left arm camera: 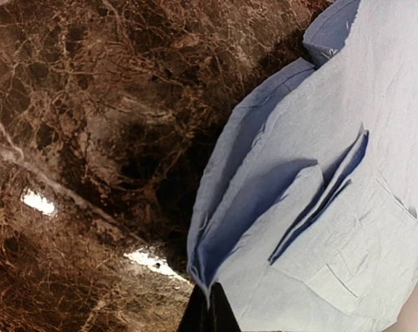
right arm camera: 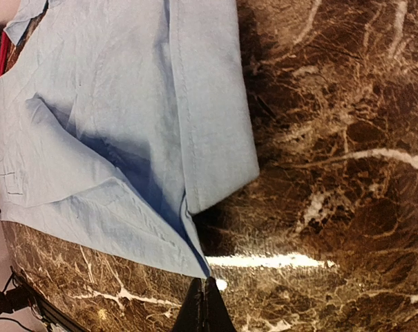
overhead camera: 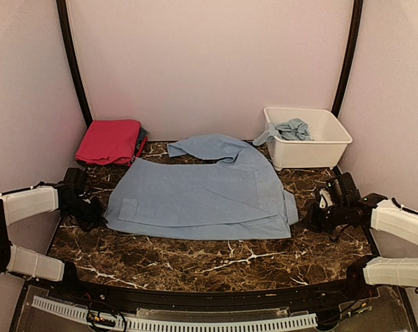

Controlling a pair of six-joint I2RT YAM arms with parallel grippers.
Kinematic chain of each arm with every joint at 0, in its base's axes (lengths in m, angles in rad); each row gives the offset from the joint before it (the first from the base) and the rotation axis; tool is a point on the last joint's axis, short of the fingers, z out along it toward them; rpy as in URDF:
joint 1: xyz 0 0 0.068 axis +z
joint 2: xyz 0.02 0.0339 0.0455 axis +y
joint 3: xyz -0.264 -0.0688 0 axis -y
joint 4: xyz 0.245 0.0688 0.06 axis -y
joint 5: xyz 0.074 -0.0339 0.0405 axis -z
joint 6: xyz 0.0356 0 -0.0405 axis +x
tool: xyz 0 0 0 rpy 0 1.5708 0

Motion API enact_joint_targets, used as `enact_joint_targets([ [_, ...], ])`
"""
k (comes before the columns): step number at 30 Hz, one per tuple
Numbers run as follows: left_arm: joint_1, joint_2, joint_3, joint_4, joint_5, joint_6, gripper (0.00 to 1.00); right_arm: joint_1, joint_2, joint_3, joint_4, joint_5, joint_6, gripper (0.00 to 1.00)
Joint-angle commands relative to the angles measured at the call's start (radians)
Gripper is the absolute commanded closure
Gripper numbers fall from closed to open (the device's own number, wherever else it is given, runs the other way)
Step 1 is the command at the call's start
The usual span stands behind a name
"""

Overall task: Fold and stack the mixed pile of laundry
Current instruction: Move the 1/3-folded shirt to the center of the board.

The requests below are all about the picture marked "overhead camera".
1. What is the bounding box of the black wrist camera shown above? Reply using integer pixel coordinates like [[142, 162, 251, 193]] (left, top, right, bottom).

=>
[[63, 167, 90, 194], [327, 172, 361, 207]]

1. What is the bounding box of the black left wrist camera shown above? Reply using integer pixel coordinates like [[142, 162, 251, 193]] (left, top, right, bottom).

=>
[[63, 167, 90, 194]]

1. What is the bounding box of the black frame post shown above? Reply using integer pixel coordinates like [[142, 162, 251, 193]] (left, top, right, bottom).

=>
[[331, 0, 364, 118], [56, 0, 93, 128]]

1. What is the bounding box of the folded dark blue garment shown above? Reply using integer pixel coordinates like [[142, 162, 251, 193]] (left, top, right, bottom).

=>
[[137, 127, 147, 145]]

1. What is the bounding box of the light blue button shirt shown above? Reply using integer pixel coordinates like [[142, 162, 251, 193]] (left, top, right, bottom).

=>
[[105, 134, 298, 241]]

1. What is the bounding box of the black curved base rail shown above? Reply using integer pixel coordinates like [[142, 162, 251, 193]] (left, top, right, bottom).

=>
[[26, 279, 381, 313]]

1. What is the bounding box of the left black frame post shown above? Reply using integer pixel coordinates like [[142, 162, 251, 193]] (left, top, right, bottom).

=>
[[56, 0, 93, 128]]

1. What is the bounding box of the white slotted cable duct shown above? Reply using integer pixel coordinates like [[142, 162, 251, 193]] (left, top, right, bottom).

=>
[[32, 296, 318, 331]]

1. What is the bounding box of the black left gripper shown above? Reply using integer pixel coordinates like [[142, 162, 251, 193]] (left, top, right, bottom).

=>
[[61, 196, 107, 232]]

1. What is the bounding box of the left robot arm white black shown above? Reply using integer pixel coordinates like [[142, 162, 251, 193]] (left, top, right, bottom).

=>
[[0, 184, 107, 302]]

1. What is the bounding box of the folded pink red garment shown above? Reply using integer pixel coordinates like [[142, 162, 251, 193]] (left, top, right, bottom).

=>
[[75, 120, 141, 165]]

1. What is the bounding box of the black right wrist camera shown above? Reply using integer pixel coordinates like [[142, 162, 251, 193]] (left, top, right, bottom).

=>
[[327, 172, 361, 207]]

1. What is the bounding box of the right black frame post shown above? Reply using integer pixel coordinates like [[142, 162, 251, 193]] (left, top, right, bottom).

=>
[[331, 0, 364, 118]]

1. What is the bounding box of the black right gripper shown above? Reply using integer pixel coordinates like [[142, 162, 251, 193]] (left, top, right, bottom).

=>
[[299, 201, 348, 234]]

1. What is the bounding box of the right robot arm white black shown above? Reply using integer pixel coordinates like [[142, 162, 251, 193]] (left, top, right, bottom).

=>
[[302, 193, 418, 300]]

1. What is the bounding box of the crumpled blue cloth in bin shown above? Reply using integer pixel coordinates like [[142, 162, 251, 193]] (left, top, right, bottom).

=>
[[252, 118, 312, 146]]

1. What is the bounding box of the white plastic bin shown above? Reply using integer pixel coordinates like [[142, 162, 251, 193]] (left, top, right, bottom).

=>
[[263, 107, 352, 171]]

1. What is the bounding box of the folded red garment underneath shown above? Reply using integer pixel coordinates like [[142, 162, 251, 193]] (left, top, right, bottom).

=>
[[131, 136, 148, 163]]

